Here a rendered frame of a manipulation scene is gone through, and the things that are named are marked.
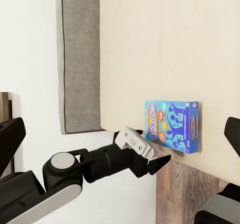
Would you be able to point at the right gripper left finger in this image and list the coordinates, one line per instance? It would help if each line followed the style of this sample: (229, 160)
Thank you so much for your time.
(12, 134)

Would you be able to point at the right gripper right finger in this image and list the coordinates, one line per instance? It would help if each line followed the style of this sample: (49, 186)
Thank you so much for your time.
(232, 133)

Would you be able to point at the board game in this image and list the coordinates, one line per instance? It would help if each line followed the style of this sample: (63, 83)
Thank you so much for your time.
(172, 124)

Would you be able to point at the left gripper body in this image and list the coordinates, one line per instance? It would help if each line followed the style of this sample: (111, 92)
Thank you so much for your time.
(120, 160)

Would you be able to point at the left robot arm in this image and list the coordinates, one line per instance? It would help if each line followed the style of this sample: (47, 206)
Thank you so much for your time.
(23, 200)

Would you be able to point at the bed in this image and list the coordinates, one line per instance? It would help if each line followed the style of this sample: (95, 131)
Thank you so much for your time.
(113, 55)

